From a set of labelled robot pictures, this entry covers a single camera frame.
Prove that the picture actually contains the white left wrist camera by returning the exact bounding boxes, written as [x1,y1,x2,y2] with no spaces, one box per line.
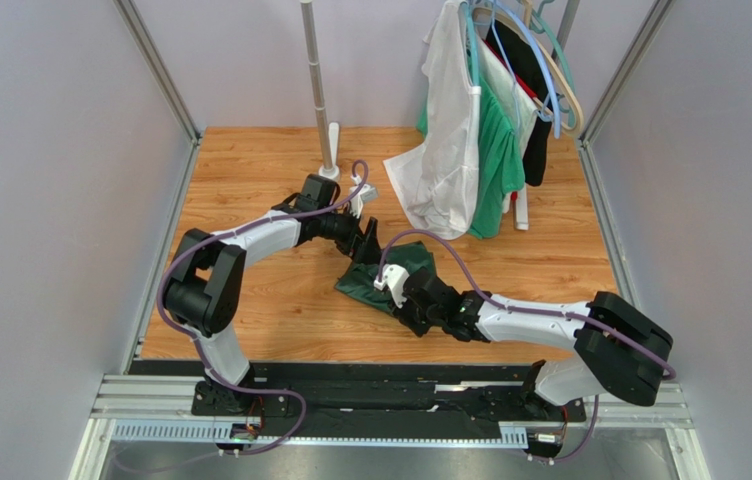
[349,174,379,218]

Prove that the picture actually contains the dark green cloth napkin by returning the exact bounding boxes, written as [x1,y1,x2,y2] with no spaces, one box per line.
[333,240,441,317]

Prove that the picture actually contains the white garment on rack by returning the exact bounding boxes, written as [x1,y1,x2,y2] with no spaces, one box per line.
[382,0,540,241]

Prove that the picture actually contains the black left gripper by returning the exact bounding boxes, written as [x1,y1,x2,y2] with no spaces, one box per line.
[318,203,387,267]

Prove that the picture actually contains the silver rack pole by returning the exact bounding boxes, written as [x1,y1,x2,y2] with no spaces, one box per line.
[557,0,581,50]
[300,0,329,142]

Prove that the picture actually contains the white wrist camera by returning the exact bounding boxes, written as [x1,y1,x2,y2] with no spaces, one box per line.
[349,174,379,218]
[373,264,410,308]

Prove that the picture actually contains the silver rack pole right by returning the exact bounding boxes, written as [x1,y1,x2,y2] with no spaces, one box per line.
[557,0,581,50]

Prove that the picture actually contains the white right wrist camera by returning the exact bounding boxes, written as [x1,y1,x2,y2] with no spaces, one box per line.
[373,264,410,308]

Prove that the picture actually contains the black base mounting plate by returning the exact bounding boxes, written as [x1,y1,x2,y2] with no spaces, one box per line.
[128,360,592,440]

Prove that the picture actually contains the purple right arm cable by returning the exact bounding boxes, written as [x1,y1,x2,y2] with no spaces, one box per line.
[377,228,678,465]

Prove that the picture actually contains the teal plastic hanger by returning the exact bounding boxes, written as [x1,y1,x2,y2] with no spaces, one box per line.
[459,0,580,128]

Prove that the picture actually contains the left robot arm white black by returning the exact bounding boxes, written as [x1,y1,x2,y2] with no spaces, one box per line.
[156,174,381,394]

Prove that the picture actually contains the black garment on rack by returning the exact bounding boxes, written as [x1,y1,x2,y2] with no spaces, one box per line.
[485,19,554,188]

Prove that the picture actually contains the light blue plastic hanger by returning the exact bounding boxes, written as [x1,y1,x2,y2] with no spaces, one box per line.
[489,1,562,139]

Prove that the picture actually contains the teal object under garment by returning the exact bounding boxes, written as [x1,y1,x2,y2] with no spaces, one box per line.
[420,77,525,239]

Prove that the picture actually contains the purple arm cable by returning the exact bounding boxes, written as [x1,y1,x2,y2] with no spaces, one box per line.
[377,228,678,465]
[154,159,371,461]

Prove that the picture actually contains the white rack base foot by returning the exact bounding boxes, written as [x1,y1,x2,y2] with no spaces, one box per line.
[502,187,529,231]
[318,122,340,181]

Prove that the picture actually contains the white right rack base foot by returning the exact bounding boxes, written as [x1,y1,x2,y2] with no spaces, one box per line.
[502,187,529,231]

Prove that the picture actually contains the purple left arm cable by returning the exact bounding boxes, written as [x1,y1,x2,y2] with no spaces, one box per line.
[154,159,371,461]

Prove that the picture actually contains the silver rack pole left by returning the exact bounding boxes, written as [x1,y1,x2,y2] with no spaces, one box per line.
[300,0,329,142]

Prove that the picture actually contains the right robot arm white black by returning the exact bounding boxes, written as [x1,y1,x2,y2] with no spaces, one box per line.
[374,264,673,407]

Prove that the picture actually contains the beige wooden hanger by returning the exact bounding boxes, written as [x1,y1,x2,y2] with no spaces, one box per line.
[472,0,585,138]

